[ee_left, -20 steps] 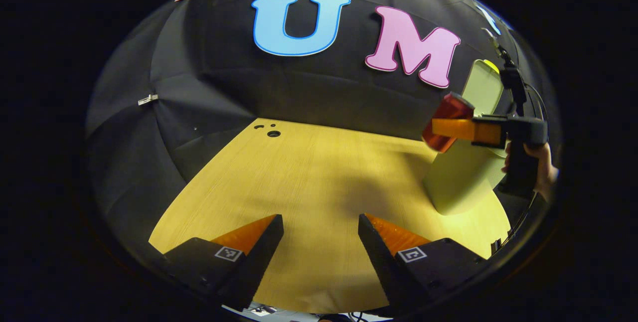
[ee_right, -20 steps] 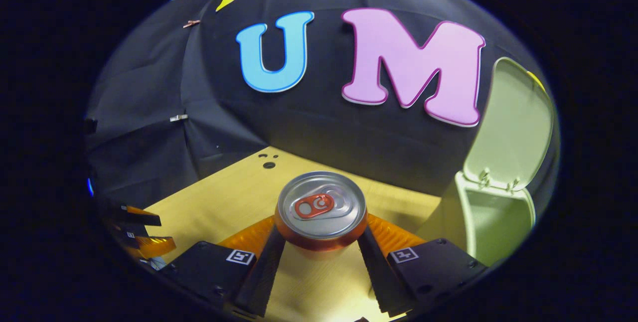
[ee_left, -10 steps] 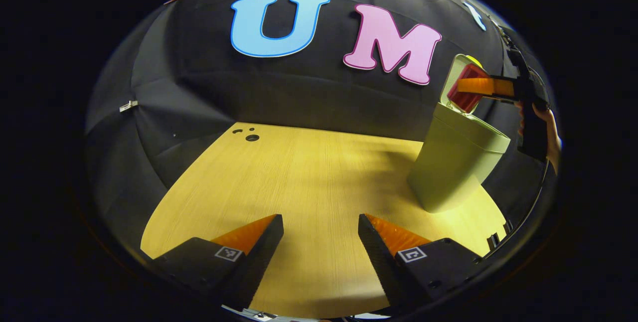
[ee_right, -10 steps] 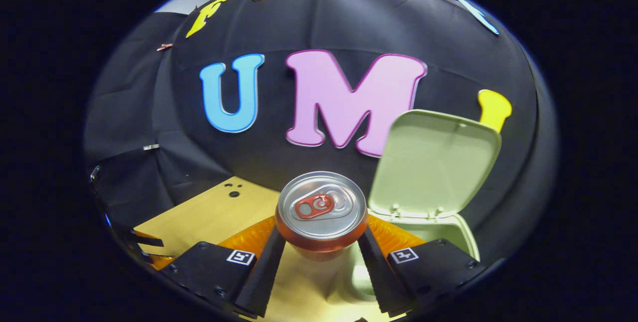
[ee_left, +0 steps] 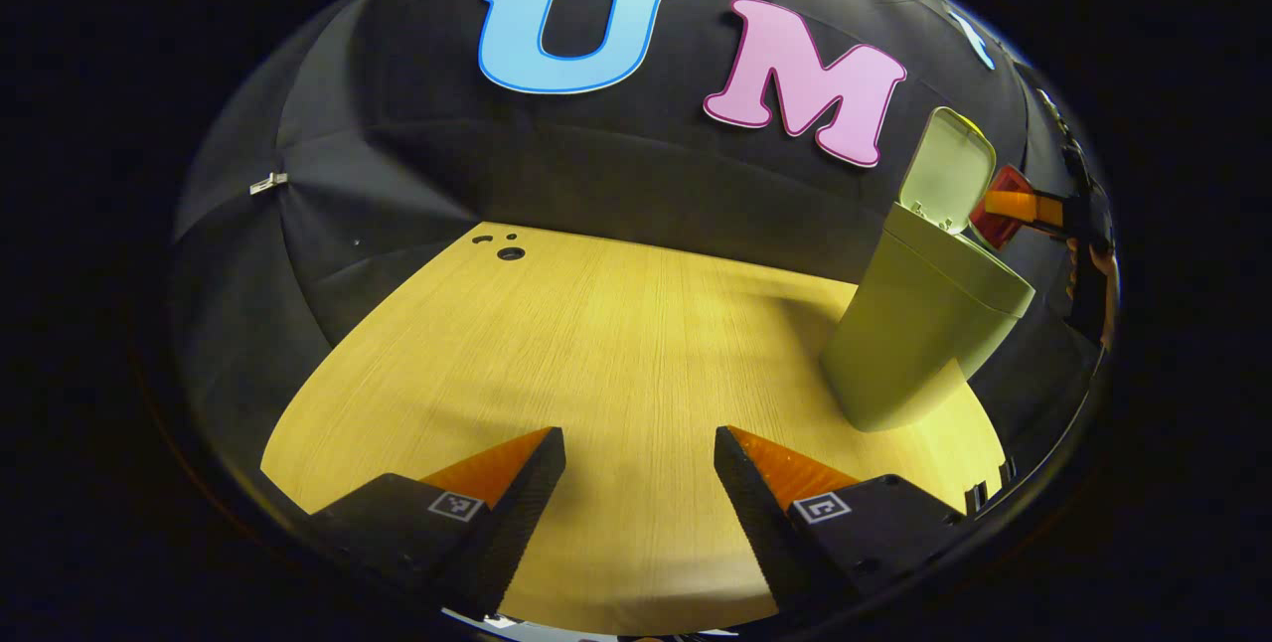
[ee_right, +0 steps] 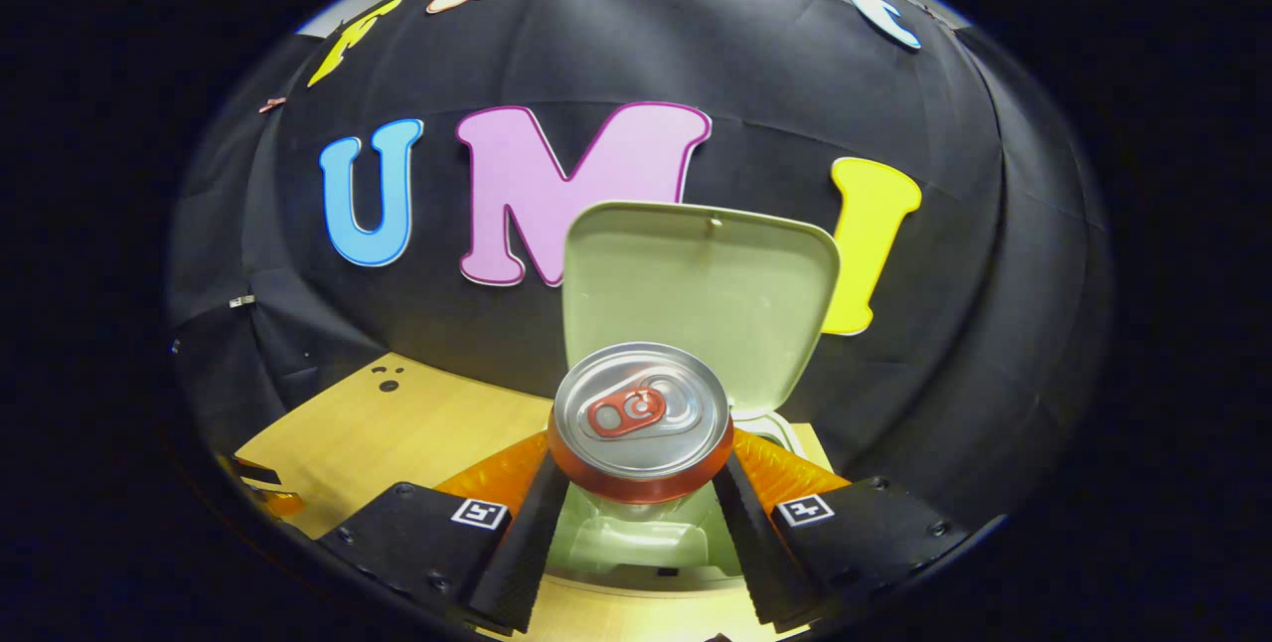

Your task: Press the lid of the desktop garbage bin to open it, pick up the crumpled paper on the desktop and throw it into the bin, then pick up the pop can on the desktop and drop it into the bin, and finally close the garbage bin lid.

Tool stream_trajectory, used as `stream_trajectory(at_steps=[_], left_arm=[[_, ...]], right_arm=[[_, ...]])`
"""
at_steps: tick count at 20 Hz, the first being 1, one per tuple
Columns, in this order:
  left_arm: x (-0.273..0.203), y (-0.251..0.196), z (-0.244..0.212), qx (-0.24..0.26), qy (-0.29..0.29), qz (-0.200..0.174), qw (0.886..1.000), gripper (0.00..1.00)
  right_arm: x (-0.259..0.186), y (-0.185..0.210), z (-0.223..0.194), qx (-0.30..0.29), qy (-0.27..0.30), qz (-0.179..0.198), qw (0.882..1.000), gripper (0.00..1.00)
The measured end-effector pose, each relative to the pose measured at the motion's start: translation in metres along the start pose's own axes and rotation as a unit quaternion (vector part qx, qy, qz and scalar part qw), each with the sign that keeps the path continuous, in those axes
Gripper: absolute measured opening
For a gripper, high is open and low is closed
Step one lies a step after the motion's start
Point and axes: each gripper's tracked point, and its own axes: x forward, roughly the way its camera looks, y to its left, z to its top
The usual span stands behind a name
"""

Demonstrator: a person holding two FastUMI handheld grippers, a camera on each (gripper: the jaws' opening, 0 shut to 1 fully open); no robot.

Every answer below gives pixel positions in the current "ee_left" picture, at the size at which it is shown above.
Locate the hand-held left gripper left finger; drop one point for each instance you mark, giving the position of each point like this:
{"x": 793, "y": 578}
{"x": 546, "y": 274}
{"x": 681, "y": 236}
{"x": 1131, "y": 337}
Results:
{"x": 512, "y": 523}

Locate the black backdrop cloth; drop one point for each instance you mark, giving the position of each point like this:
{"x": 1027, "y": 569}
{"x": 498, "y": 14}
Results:
{"x": 596, "y": 155}

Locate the wooden desktop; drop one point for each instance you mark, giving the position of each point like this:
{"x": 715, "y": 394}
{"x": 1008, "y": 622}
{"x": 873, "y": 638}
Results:
{"x": 616, "y": 344}

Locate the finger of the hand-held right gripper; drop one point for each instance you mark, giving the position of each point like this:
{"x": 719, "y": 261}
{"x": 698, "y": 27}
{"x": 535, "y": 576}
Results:
{"x": 1029, "y": 208}

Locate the red pop can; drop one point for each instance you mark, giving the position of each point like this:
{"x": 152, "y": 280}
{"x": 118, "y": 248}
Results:
{"x": 997, "y": 225}

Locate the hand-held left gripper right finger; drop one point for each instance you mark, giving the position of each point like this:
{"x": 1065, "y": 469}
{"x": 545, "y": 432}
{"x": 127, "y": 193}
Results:
{"x": 760, "y": 523}

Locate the small silver clip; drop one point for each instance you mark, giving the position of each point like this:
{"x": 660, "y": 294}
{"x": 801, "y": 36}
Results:
{"x": 268, "y": 183}

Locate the pale green desktop garbage bin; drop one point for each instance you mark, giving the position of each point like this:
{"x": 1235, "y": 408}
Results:
{"x": 914, "y": 344}

